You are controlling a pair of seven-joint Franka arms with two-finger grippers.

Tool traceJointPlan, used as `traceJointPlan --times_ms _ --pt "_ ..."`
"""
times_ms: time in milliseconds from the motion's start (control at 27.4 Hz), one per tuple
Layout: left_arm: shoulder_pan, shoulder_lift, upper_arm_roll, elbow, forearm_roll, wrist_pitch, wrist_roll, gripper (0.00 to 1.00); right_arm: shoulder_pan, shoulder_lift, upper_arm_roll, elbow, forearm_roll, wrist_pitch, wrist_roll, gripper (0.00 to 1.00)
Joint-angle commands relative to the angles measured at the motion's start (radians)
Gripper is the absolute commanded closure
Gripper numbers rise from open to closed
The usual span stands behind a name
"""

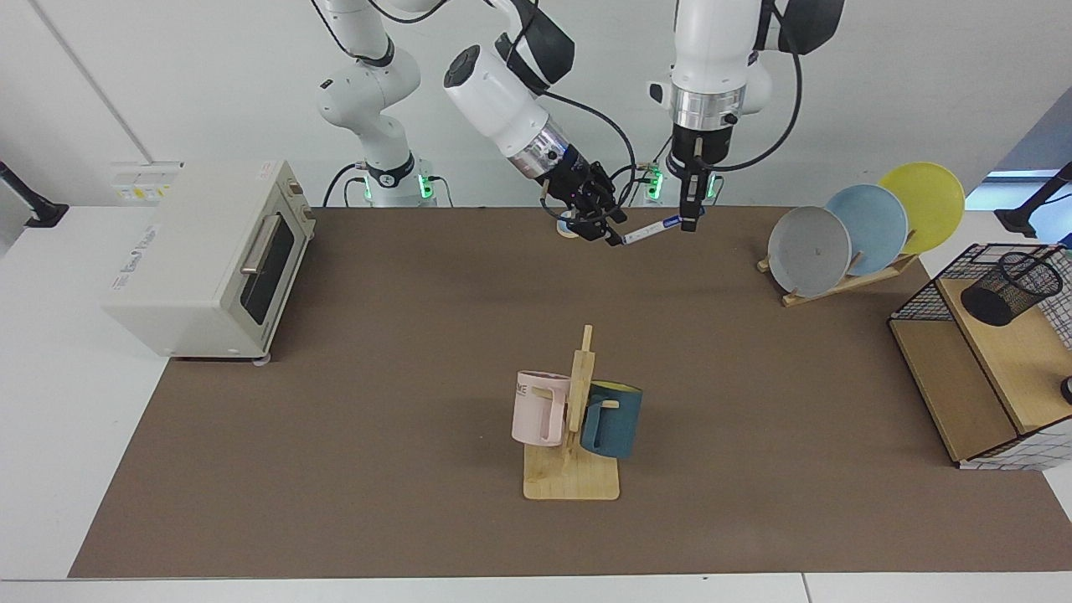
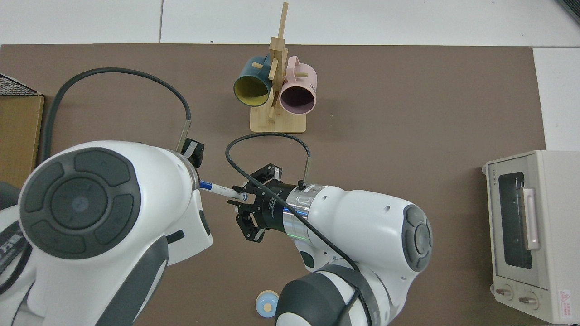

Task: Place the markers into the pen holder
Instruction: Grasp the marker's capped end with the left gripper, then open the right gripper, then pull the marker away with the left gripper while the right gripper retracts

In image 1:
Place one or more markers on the black mesh pen holder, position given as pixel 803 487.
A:
pixel 1005 293

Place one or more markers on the wooden cup stand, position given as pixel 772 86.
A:
pixel 569 481

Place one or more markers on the yellow plate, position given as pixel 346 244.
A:
pixel 930 197

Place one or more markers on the pink mug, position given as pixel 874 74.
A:
pixel 536 410

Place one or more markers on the blue and white marker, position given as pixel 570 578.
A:
pixel 649 230

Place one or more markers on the dark teal mug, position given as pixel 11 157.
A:
pixel 615 423

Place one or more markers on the small black round object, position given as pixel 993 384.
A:
pixel 1068 390

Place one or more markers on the light blue plate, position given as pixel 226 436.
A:
pixel 875 222

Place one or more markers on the white wall socket box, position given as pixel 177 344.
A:
pixel 146 180

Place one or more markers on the small blue round bell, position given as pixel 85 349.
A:
pixel 565 231

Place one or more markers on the wooden plate rack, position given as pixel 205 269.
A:
pixel 837 289

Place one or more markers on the pale toaster oven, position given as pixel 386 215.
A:
pixel 184 268

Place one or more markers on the brown table cloth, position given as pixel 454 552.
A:
pixel 419 419

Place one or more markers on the grey plate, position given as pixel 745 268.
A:
pixel 808 251

